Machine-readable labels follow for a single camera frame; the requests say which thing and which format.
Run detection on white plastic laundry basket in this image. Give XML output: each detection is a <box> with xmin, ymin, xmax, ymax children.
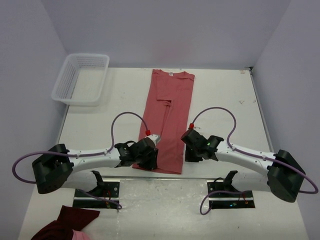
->
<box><xmin>51</xmin><ymin>53</ymin><xmax>110</xmax><ymax>107</ymax></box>

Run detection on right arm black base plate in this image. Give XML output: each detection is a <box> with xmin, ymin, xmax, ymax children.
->
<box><xmin>207</xmin><ymin>179</ymin><xmax>256</xmax><ymax>210</ymax></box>

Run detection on pink cloth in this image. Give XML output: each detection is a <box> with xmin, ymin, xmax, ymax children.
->
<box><xmin>71</xmin><ymin>230</ymin><xmax>91</xmax><ymax>240</ymax></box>

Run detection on dark maroon t-shirt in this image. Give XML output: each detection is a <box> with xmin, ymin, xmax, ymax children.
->
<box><xmin>31</xmin><ymin>205</ymin><xmax>100</xmax><ymax>240</ymax></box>

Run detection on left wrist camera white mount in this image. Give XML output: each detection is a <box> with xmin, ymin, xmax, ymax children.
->
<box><xmin>145</xmin><ymin>134</ymin><xmax>161</xmax><ymax>147</ymax></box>

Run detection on salmon red t-shirt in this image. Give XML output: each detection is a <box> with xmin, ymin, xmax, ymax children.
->
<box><xmin>143</xmin><ymin>69</ymin><xmax>195</xmax><ymax>175</ymax></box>

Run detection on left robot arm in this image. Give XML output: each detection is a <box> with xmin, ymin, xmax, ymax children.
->
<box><xmin>32</xmin><ymin>134</ymin><xmax>161</xmax><ymax>197</ymax></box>

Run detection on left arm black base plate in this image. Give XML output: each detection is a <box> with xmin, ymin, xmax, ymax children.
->
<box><xmin>72</xmin><ymin>179</ymin><xmax>120</xmax><ymax>210</ymax></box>

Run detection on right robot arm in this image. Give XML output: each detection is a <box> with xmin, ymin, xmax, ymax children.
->
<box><xmin>181</xmin><ymin>128</ymin><xmax>305</xmax><ymax>203</ymax></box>

